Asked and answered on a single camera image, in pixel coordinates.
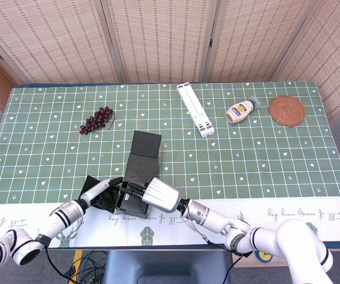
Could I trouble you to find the cream mayonnaise squeeze bottle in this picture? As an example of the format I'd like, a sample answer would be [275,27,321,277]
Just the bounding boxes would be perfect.
[225,96,262,124]

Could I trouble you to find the wooden board under table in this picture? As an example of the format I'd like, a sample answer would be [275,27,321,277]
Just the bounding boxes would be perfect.
[234,250,292,269]

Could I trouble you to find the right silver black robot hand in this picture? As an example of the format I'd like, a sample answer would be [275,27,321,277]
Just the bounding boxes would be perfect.
[119,177,182,213]

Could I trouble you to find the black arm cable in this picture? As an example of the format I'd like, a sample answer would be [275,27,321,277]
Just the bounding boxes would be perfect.
[200,233,244,284]
[35,233,79,284]

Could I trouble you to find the white folding laptop stand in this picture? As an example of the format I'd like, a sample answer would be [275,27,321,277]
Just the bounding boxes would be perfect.
[176,82,215,138]

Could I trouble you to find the dark red grape bunch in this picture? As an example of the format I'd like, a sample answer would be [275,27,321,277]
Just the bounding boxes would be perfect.
[79,106,117,135]

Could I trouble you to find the black foldable cardboard box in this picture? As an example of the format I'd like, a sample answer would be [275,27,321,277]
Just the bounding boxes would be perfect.
[82,130,162,217]

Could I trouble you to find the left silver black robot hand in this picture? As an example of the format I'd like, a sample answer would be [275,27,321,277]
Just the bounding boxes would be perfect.
[79,176,125,212]

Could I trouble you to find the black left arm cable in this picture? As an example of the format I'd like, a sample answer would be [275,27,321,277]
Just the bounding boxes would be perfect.
[35,233,79,284]

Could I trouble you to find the bamboo folding screen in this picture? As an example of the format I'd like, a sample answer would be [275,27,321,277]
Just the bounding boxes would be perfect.
[0,0,340,122]

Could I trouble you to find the round woven brown coaster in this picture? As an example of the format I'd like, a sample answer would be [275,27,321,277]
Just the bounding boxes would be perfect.
[268,95,306,127]

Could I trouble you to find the thin coloured wrist wires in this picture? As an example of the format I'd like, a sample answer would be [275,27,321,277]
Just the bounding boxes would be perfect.
[183,204,206,238]

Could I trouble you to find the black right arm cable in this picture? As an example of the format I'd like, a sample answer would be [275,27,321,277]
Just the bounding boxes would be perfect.
[200,233,244,284]

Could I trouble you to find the tangled black floor cables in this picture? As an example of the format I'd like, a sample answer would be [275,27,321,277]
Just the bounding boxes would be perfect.
[63,250,108,284]

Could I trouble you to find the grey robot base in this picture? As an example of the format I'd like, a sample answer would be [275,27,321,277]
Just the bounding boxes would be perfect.
[103,250,231,284]

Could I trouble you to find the green white deer tablecloth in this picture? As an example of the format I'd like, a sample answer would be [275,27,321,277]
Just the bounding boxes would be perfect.
[0,82,340,249]

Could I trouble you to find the blue yellow round disc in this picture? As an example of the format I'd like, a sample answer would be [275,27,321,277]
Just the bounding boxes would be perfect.
[255,251,273,263]

